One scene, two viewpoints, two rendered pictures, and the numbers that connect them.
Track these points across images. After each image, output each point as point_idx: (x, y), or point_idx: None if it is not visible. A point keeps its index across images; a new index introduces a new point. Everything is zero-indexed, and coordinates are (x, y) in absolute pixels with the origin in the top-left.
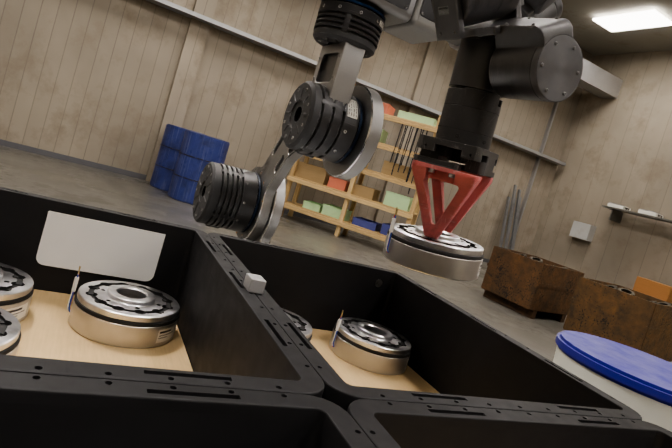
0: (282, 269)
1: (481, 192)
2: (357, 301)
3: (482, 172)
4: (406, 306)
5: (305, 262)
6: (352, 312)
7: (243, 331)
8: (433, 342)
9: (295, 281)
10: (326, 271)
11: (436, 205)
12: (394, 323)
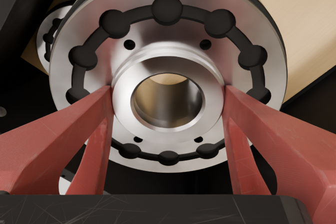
0: (131, 182)
1: (53, 140)
2: (38, 106)
3: (306, 216)
4: (1, 55)
5: (106, 180)
6: (47, 98)
7: None
8: None
9: (117, 163)
10: (79, 159)
11: (104, 173)
12: (13, 51)
